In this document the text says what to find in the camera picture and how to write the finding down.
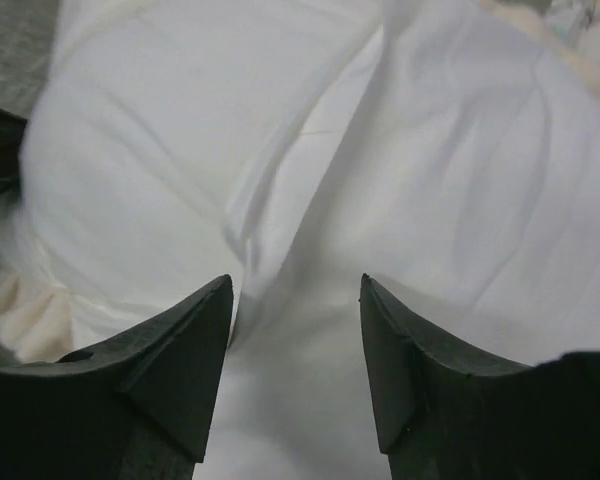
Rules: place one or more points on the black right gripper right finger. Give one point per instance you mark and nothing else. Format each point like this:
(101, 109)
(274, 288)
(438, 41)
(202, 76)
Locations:
(445, 409)

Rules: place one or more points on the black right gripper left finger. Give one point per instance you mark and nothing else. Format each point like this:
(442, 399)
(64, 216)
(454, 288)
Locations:
(138, 405)

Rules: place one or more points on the white pillow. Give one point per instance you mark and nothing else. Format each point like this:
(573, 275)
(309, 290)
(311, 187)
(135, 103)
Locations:
(466, 175)

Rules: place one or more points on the grey and cream ruffled pillowcase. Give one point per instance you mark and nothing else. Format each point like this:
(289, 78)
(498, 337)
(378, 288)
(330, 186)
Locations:
(138, 141)

